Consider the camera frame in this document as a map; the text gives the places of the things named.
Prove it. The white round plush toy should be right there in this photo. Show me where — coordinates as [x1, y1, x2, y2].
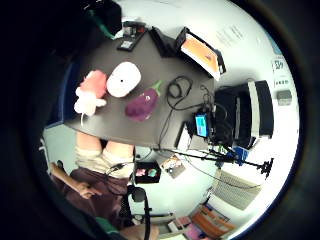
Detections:
[106, 61, 142, 99]

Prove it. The printed picture card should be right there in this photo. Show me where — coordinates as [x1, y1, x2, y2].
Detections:
[161, 154, 187, 180]

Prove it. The black folded stand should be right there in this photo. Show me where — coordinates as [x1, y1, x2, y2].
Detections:
[148, 26, 178, 58]

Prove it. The black computer case, white stripe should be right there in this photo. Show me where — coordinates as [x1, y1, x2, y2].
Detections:
[213, 79, 275, 150]

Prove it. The black tripod stand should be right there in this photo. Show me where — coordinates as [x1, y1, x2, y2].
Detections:
[153, 146, 275, 178]

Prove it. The black device with white label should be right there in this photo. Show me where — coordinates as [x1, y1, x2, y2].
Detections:
[116, 20, 148, 53]

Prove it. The pink and white plush toy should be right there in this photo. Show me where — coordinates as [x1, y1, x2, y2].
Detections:
[73, 69, 109, 118]

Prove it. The small black device, blue screen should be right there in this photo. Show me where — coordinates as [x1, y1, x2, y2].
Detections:
[193, 112, 212, 139]

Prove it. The black looped cable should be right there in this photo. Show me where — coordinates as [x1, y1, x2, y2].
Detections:
[157, 75, 214, 149]

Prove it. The blue box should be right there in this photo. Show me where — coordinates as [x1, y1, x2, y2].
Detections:
[232, 145, 250, 167]

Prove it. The grey wall box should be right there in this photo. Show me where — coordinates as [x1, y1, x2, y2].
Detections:
[276, 89, 293, 107]

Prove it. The the person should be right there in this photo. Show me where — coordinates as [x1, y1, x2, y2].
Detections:
[49, 131, 136, 231]

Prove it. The orange box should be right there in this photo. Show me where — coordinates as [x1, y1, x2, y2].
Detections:
[190, 204, 237, 240]

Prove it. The purple eggplant plush toy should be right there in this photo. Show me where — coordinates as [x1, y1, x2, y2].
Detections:
[124, 79, 164, 123]

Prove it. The white wall sign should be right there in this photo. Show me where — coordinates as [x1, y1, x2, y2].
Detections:
[270, 55, 288, 75]

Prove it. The white ribbed panel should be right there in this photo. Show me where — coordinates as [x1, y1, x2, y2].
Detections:
[210, 168, 263, 211]

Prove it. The black box with colourful toys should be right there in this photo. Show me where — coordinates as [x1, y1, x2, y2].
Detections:
[133, 161, 163, 185]

